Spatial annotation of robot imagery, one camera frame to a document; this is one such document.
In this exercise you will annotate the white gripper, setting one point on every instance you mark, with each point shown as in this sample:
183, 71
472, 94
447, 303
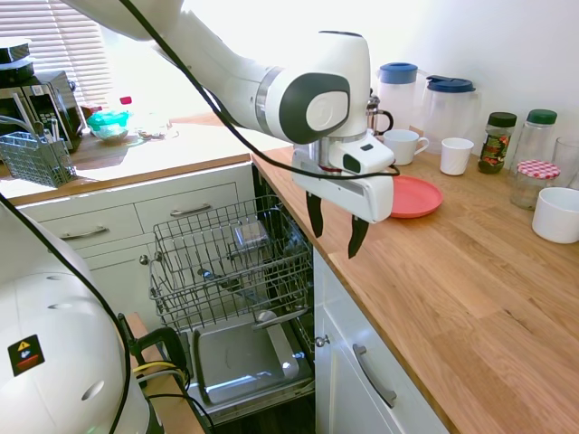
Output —
335, 192

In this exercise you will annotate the red plastic plate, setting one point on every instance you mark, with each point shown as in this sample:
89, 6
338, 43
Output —
416, 196

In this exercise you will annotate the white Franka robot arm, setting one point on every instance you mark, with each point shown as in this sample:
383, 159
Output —
226, 68

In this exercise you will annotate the stainless dishwasher door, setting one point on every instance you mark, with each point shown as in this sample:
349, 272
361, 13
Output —
240, 357

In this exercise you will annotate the square glass container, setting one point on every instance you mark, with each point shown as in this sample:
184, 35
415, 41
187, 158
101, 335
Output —
249, 236

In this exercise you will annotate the glass French press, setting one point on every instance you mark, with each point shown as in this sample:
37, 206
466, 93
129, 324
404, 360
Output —
377, 119

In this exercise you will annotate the silver cabinet knob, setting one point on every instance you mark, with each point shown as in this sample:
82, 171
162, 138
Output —
322, 340
144, 259

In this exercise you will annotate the small white cup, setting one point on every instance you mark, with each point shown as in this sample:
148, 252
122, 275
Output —
456, 158

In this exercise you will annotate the clear pitcher light blue lid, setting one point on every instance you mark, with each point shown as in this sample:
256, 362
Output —
398, 95

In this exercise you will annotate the clear pitcher dark blue lid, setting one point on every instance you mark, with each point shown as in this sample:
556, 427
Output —
452, 117

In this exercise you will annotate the spice jar black lid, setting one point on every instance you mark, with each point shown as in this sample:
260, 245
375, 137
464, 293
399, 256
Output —
496, 144

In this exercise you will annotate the white cabinet with drawer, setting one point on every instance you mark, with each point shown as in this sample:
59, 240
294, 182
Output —
344, 407

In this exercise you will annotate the glass jar red checkered lid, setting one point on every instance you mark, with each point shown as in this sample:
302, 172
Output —
534, 185

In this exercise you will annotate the black table clamp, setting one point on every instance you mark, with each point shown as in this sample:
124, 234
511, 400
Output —
158, 336

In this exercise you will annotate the glass bottle green lid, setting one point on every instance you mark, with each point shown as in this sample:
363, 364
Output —
538, 140

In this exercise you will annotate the wide white cup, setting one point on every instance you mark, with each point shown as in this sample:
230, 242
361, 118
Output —
556, 217

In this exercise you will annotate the clear drinking glass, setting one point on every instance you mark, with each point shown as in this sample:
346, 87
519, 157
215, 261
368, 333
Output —
567, 158

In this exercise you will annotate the wooden robot mounting board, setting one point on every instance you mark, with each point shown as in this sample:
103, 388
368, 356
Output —
174, 407

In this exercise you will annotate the bottle with red cap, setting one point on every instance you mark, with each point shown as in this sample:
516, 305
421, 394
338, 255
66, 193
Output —
125, 103

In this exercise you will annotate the green plastic container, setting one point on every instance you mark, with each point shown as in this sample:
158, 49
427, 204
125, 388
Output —
108, 124

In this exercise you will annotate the grey cutlery basket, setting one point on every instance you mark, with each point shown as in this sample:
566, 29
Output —
31, 158

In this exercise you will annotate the black silver microwave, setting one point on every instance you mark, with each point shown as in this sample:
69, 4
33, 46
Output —
40, 99

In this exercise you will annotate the white window blinds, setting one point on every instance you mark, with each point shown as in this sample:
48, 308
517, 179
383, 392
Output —
54, 36

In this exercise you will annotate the black white striped container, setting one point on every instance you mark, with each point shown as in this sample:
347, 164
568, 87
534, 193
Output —
13, 59

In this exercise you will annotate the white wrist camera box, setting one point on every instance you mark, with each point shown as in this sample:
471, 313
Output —
362, 153

